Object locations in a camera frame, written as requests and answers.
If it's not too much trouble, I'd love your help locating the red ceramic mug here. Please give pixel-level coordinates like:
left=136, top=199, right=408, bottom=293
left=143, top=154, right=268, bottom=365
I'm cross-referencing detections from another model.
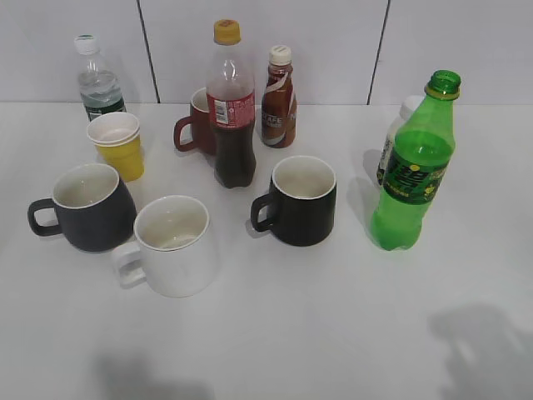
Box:
left=173, top=87, right=217, bottom=156

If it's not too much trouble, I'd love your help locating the white milk bottle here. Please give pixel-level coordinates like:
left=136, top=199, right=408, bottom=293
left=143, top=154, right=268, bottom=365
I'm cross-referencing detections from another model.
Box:
left=376, top=95, right=424, bottom=186

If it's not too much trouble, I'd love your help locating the cola bottle red label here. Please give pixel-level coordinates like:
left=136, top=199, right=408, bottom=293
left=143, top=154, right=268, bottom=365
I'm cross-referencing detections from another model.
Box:
left=206, top=19, right=257, bottom=188

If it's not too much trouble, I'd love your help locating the gray ceramic mug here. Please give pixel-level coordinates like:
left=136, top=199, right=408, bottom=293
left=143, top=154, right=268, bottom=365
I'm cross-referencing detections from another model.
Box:
left=27, top=163, right=137, bottom=253

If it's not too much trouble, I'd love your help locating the black ceramic mug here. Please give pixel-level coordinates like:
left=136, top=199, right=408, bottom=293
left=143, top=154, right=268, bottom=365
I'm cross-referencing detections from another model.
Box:
left=250, top=155, right=337, bottom=247

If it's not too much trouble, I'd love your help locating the green sprite bottle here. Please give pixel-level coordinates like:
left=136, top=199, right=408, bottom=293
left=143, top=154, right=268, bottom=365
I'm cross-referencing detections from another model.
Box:
left=370, top=69, right=461, bottom=251

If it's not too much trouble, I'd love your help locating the clear water bottle green label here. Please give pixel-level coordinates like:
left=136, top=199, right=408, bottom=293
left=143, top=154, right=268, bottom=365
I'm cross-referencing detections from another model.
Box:
left=74, top=34, right=126, bottom=122

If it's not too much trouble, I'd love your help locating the white ceramic mug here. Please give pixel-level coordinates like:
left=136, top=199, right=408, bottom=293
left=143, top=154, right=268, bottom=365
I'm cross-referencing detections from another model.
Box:
left=112, top=195, right=220, bottom=298

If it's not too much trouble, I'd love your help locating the brown coffee drink bottle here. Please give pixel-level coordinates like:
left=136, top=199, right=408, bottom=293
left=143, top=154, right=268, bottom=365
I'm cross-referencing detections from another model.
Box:
left=261, top=44, right=297, bottom=148

